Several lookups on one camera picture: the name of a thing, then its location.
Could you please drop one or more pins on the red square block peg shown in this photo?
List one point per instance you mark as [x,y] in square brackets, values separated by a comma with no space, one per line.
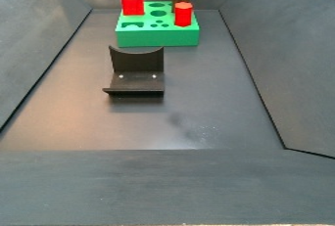
[133,7]

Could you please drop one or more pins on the green shape sorting board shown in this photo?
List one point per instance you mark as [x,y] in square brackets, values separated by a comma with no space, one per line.
[153,28]

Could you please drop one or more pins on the red hexagonal peg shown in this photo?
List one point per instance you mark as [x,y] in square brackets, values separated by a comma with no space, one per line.
[184,13]

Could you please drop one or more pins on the black curved holder stand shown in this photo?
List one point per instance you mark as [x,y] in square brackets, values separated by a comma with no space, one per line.
[137,72]

